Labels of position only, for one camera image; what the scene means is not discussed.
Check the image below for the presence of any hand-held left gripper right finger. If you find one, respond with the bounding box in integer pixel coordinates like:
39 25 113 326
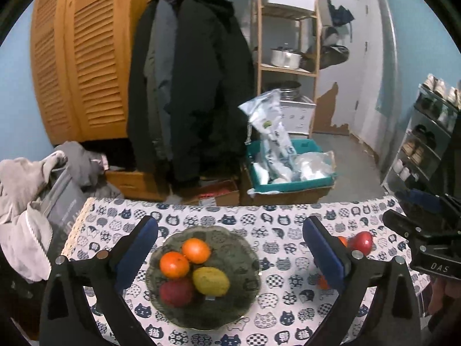
302 216 422 346

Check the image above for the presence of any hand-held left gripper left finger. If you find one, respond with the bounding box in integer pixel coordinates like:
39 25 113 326
39 215 159 346

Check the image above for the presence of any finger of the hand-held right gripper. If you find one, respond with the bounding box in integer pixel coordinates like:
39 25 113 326
382 209 433 240
396 189 461 220

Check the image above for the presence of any large orange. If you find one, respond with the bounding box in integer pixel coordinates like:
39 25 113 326
159 251 190 279
182 238 210 264

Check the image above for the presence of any red apple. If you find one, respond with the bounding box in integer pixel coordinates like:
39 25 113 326
347 231 374 256
159 277 196 308

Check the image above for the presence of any yellow-green lemon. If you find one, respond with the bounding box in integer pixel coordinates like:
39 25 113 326
192 267 230 297

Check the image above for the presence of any green glass bowl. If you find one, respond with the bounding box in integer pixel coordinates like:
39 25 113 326
146 225 260 330

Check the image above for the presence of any person's right hand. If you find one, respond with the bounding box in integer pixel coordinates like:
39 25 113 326
427 277 461 332

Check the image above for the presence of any shoe rack with shoes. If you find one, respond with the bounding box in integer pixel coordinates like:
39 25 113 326
392 74 461 184

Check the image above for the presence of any cat print tablecloth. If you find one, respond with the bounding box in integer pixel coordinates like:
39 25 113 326
59 196 433 346

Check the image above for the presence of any brown cardboard box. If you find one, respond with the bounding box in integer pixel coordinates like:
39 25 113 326
241 162 335 206

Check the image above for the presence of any wooden drawer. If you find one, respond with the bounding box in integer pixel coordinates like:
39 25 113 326
104 169 170 202

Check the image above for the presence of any grey shoe rack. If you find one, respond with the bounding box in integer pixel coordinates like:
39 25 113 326
381 84 461 197

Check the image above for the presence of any clear plastic bag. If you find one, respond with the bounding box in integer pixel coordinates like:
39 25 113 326
295 151 335 181

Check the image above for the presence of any red cardboard box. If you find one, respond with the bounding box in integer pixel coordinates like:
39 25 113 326
191 180 240 206

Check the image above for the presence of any grey clothes pile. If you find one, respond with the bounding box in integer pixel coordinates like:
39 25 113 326
54 141 125 199

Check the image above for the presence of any silver pipe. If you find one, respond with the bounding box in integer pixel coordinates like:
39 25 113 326
375 0 398 174

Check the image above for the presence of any beige robe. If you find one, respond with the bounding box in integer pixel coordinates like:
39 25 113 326
0 151 69 282

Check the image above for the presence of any white lattice basket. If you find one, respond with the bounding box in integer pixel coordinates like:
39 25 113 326
279 95 318 136

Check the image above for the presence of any white door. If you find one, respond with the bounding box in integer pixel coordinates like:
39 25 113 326
324 0 371 141

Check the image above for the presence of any grey coat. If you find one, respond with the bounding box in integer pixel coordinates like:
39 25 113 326
143 0 181 163

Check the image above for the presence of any black coat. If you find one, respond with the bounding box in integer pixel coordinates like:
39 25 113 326
128 0 256 188

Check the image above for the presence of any grey white hanging cap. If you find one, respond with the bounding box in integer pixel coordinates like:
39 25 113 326
320 27 341 46

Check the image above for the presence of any steel cooking pot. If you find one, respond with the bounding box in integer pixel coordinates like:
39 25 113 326
270 45 307 69

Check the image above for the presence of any wooden louvered wardrobe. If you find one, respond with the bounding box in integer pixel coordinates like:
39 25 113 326
31 0 155 145

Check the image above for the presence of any wooden shelf rack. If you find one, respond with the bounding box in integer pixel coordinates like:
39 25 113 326
256 0 323 141

